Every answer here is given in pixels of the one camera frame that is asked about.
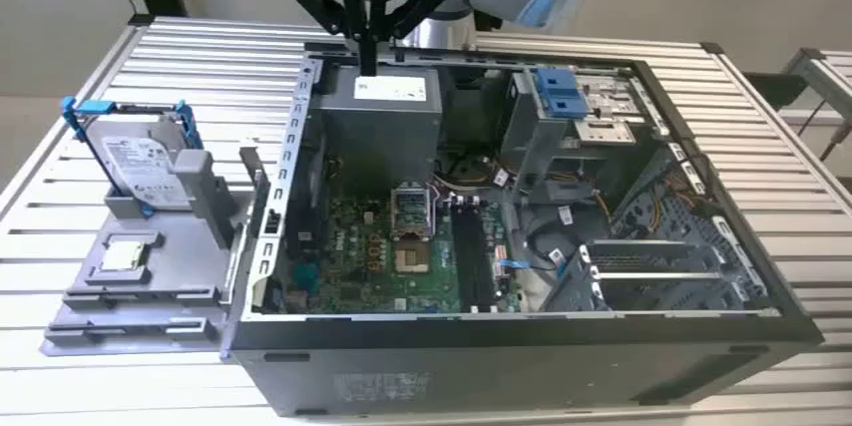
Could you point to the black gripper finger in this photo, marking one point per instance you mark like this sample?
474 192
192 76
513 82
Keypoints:
310 3
418 9

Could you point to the hard disk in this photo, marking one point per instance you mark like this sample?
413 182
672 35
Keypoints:
142 166

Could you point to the metal disk bay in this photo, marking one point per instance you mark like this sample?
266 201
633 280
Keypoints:
658 276

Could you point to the grey power supply unit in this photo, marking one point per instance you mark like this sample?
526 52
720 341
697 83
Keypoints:
378 136

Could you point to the blue plastic drive latch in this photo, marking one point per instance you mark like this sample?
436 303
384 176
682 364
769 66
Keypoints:
558 92

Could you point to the grey metal drive cage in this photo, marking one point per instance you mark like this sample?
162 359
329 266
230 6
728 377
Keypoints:
532 146

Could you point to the black RAM slot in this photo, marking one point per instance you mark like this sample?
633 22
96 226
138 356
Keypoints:
462 256
478 256
486 256
470 256

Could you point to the CPU socket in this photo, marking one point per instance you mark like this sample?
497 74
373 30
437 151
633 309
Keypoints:
413 259

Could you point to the grey parts rack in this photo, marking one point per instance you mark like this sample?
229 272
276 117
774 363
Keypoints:
180 266

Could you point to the green motherboard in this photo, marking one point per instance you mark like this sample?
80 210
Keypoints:
398 291

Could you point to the silver CPU chip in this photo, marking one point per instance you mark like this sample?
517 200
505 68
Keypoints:
121 257

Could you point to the metal slat side table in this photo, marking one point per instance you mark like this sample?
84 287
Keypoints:
834 77

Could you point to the black PC case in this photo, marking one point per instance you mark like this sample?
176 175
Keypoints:
532 376

